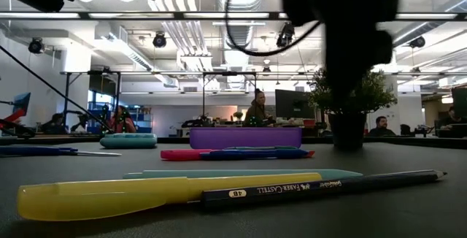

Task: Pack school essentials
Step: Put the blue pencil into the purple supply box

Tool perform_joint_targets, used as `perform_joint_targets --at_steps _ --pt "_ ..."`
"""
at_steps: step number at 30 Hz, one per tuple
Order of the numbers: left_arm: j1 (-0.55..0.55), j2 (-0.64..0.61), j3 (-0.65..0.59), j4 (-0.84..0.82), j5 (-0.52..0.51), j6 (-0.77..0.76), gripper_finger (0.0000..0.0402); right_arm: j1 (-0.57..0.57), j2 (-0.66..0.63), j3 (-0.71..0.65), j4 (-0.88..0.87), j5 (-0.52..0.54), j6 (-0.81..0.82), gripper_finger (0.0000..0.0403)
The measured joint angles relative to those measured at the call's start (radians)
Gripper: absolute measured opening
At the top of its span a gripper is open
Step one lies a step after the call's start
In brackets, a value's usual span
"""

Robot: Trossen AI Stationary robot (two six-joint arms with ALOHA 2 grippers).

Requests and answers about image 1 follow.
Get blue and red panel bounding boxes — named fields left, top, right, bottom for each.
left=0, top=91, right=32, bottom=129

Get small plant in black pot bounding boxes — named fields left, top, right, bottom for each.
left=308, top=68, right=398, bottom=150

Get blue marker with red tip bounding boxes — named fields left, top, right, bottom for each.
left=199, top=148, right=315, bottom=161

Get black background rig frame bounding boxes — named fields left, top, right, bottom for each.
left=60, top=69, right=122, bottom=134
left=201, top=71, right=258, bottom=122

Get black computer monitor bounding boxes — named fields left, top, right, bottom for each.
left=274, top=89, right=315, bottom=120
left=451, top=86, right=467, bottom=118

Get teal pen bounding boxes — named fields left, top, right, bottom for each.
left=123, top=169, right=364, bottom=181

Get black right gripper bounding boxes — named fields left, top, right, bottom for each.
left=277, top=0, right=401, bottom=102

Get purple plastic pencil box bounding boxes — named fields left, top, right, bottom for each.
left=189, top=126, right=303, bottom=150

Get black ceiling spotlight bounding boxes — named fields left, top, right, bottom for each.
left=276, top=22, right=296, bottom=48
left=152, top=31, right=168, bottom=49
left=28, top=37, right=45, bottom=55
left=408, top=35, right=426, bottom=49

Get blue storage shelving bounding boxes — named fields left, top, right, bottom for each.
left=87, top=101, right=153, bottom=134

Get person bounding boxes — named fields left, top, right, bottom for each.
left=436, top=106, right=467, bottom=131
left=243, top=88, right=274, bottom=128
left=367, top=115, right=397, bottom=137
left=39, top=112, right=66, bottom=135
left=107, top=105, right=138, bottom=134

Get blue handled scissors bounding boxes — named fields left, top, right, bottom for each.
left=0, top=145, right=122, bottom=158

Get dark blue Faber-Castell pencil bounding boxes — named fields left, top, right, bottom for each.
left=201, top=169, right=448, bottom=210

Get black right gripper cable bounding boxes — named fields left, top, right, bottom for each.
left=224, top=0, right=324, bottom=57

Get black overhead frame beam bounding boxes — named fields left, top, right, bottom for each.
left=0, top=11, right=467, bottom=21

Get teal oval case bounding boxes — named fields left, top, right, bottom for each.
left=99, top=132, right=158, bottom=150

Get yellow highlighter pen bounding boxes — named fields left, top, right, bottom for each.
left=16, top=172, right=323, bottom=222

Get taut black left arm cable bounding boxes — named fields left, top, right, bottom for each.
left=0, top=44, right=115, bottom=134

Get black background equipment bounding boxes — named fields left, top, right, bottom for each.
left=0, top=118, right=36, bottom=139

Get pink marker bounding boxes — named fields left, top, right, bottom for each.
left=160, top=149, right=220, bottom=162

